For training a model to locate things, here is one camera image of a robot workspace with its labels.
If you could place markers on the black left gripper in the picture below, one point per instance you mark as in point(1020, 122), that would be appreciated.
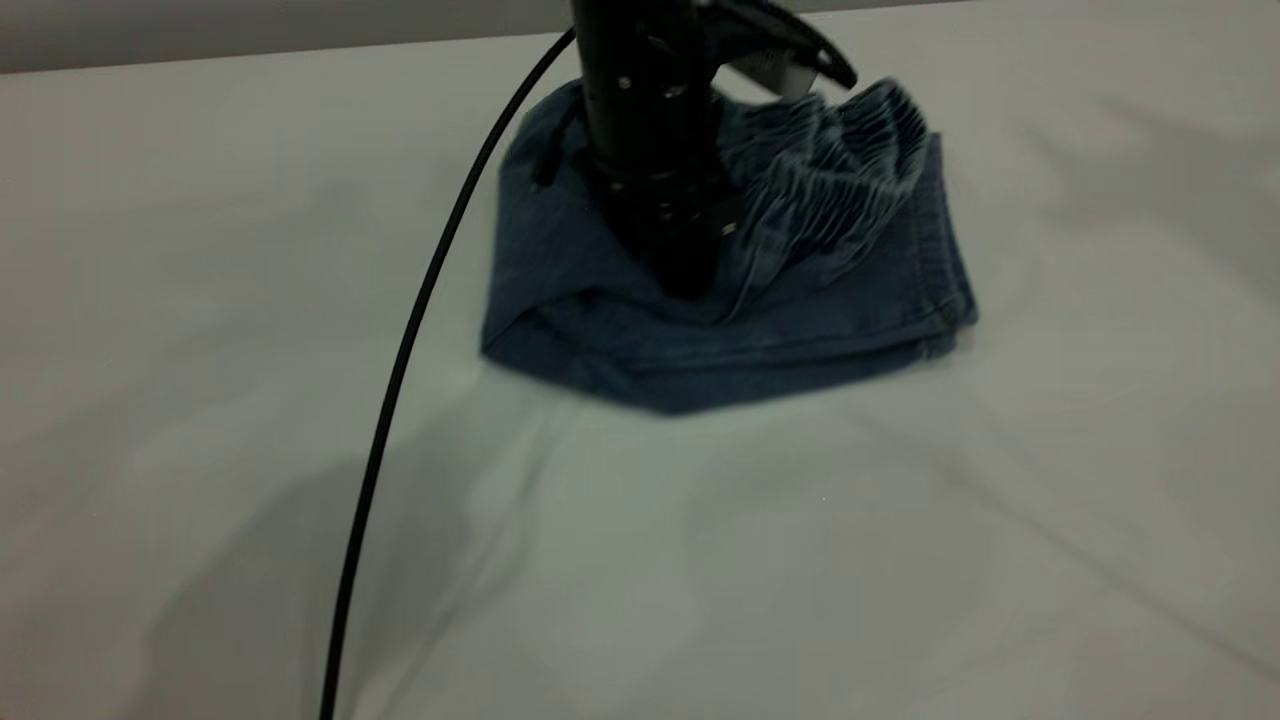
point(670, 215)

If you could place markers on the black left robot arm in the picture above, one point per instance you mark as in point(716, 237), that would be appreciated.
point(640, 100)

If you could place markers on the white table cover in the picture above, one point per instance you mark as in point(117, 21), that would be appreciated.
point(800, 600)

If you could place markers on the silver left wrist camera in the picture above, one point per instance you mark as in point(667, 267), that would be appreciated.
point(775, 78)

